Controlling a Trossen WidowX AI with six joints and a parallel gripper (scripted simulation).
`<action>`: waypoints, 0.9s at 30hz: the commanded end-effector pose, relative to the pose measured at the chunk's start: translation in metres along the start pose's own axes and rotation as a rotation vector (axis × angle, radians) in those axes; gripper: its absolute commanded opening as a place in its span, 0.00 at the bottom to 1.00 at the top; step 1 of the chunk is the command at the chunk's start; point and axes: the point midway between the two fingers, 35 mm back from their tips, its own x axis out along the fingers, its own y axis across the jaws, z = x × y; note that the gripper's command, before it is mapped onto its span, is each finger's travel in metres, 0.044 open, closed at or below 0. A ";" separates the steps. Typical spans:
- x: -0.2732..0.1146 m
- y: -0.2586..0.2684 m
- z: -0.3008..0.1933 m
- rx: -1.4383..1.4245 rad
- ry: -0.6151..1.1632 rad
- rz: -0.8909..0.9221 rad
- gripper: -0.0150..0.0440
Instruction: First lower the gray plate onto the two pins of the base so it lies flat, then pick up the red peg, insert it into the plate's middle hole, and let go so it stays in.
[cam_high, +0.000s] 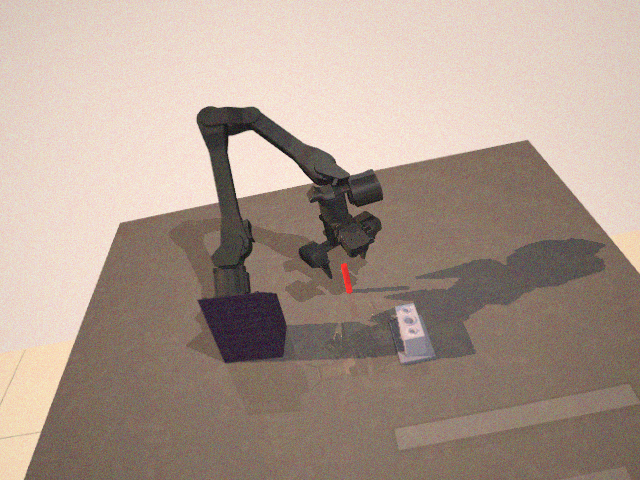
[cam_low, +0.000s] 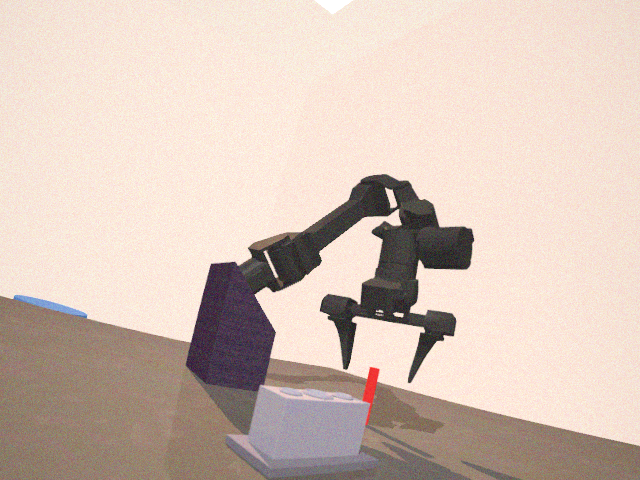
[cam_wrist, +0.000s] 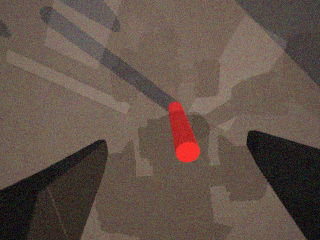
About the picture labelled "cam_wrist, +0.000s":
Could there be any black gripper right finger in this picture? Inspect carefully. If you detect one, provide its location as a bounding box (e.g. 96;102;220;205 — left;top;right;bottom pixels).
247;130;320;240

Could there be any red peg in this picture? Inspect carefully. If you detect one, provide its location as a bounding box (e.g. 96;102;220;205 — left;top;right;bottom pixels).
168;102;200;162

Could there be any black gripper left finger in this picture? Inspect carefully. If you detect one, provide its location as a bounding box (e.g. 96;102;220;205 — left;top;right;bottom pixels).
0;140;108;240

